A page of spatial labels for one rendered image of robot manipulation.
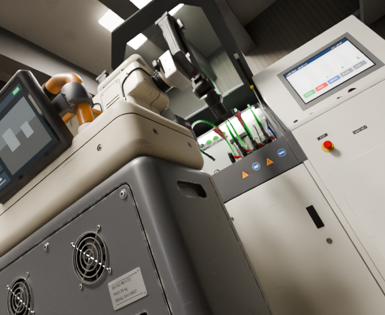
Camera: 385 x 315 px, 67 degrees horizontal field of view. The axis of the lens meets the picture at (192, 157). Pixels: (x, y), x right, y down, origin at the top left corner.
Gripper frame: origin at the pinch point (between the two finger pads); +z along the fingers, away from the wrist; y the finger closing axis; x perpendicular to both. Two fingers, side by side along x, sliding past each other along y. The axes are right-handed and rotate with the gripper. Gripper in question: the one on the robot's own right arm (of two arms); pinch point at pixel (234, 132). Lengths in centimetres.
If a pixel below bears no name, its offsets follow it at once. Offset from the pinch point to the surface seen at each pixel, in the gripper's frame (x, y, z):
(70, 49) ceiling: -188, 150, -188
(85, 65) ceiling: -215, 160, -174
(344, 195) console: -3, -23, 49
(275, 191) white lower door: -6.9, 0.9, 34.1
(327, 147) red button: -10.5, -28.3, 28.8
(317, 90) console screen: -57, -41, 9
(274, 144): -17.7, -9.0, 16.3
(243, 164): -14.6, 8.5, 16.5
